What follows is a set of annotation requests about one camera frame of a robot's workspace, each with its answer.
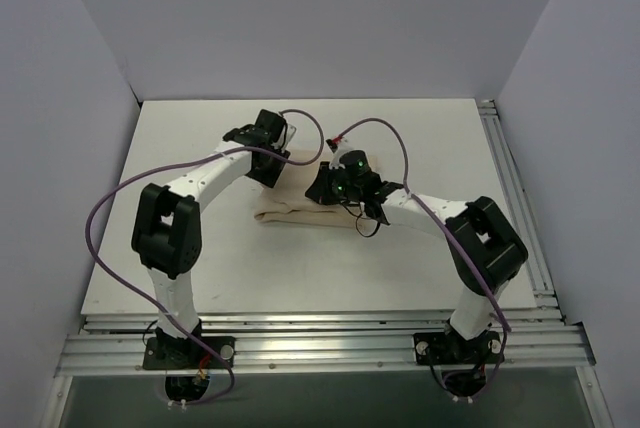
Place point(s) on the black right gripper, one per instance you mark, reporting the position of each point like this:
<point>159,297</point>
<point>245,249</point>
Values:
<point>320,188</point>

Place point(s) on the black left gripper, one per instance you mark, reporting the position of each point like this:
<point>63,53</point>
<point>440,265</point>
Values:
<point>270,171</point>

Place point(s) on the beige cloth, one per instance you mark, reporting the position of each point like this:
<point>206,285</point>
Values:
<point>286,201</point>

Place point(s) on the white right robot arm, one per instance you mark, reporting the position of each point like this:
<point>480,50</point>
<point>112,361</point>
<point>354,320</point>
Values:
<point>486,250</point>

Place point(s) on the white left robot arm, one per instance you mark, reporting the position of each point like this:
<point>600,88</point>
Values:
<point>167,232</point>

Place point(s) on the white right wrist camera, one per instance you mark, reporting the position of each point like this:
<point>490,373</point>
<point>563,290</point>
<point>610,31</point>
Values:
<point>338,146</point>

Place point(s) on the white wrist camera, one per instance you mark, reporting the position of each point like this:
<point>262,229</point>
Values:
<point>288,133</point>
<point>338,146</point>

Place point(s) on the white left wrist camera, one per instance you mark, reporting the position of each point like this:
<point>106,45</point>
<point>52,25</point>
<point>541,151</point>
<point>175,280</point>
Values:
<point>288,133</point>

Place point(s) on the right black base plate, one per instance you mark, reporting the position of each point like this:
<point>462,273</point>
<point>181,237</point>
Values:
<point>448,348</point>

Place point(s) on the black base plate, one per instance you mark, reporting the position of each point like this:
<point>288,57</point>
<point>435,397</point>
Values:
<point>448,348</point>
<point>163,353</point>

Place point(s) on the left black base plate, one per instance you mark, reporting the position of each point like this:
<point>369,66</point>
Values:
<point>163,353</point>

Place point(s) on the aluminium rail frame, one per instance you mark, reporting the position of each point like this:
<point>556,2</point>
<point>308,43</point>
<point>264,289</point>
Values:
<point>303,299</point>

